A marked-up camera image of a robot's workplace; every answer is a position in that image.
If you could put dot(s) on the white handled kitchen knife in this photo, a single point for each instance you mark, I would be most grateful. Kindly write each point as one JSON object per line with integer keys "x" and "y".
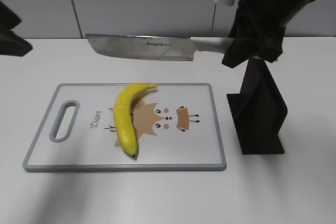
{"x": 156, "y": 48}

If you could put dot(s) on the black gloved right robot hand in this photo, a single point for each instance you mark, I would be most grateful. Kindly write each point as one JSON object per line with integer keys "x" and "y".
{"x": 253, "y": 36}

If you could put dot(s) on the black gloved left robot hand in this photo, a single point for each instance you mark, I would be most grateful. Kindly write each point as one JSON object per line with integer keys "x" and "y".
{"x": 11, "y": 44}

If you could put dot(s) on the grey rimmed deer cutting board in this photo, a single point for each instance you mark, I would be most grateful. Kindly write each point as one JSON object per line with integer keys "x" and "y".
{"x": 176, "y": 123}

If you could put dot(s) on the yellow plastic banana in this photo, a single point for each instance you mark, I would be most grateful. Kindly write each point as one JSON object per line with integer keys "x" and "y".
{"x": 122, "y": 116}

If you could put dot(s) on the black knife stand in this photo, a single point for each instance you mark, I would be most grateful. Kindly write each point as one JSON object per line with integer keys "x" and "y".
{"x": 258, "y": 111}

